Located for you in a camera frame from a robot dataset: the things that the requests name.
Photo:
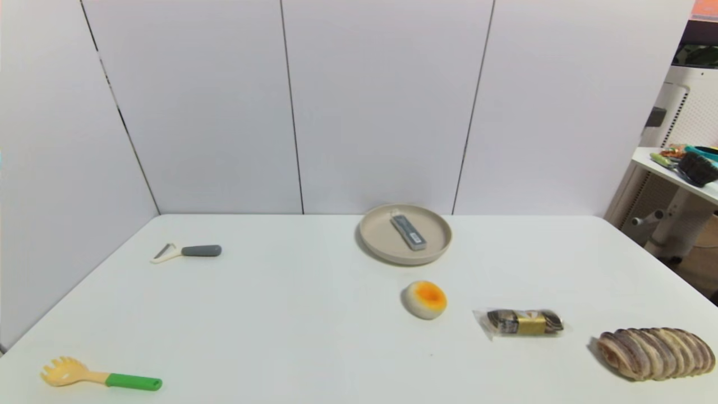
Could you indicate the striped brown bread loaf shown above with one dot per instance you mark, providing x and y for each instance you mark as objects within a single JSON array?
[{"x": 656, "y": 353}]

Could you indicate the wrapped dark snack gold band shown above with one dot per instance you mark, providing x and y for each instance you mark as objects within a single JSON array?
[{"x": 524, "y": 322}]

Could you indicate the teal container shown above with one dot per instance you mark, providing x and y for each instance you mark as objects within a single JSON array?
[{"x": 704, "y": 150}]

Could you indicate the beige round plate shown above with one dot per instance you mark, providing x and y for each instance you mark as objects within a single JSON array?
[{"x": 381, "y": 238}]

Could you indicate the black brush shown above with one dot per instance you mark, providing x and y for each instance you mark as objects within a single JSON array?
[{"x": 697, "y": 168}]

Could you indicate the orange snack packet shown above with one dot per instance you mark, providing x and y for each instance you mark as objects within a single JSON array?
[{"x": 672, "y": 151}]

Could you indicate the white side table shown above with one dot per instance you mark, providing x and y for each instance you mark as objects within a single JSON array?
[{"x": 681, "y": 210}]

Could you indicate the white bun orange centre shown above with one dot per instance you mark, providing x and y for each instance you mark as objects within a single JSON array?
[{"x": 425, "y": 300}]

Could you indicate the clear plastic tool case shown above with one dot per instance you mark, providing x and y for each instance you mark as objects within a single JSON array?
[{"x": 409, "y": 231}]

